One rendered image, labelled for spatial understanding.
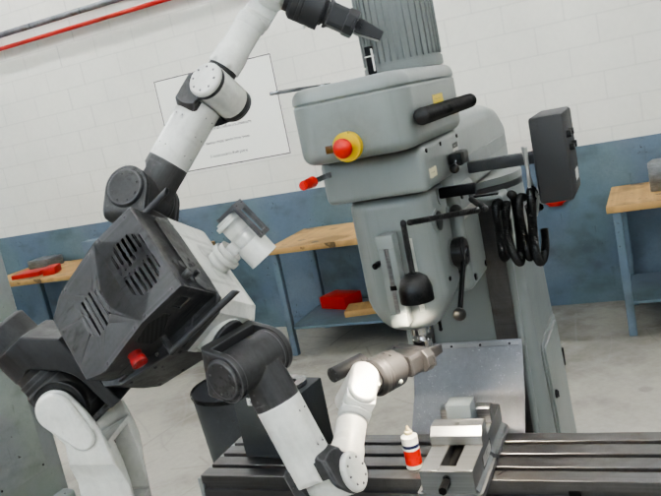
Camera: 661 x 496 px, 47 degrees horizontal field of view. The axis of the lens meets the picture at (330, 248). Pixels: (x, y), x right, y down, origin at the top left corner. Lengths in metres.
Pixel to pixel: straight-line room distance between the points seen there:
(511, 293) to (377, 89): 0.85
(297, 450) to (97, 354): 0.41
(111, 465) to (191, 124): 0.72
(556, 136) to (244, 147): 5.05
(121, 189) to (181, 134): 0.17
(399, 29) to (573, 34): 4.04
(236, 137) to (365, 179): 5.14
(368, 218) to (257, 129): 4.98
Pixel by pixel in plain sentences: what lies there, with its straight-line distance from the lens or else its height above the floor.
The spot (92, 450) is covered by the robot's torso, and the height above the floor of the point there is 1.27.
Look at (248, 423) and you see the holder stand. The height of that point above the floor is 1.06.
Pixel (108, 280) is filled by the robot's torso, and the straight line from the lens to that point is 1.46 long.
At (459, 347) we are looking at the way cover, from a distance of 2.23.
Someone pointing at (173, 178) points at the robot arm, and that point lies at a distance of 1.64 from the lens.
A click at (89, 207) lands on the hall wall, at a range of 7.82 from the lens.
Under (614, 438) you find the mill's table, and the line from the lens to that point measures 1.96.
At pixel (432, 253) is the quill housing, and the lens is 1.70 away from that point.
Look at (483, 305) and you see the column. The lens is 2.19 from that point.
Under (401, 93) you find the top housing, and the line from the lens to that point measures 1.54.
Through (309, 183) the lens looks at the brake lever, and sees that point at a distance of 1.57.
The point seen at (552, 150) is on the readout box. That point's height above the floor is 1.64.
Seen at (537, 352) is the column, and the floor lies 1.06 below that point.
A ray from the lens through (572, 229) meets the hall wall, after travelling 6.02.
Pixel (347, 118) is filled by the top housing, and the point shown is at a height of 1.81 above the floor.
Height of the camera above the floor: 1.85
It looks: 10 degrees down
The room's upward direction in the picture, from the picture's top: 12 degrees counter-clockwise
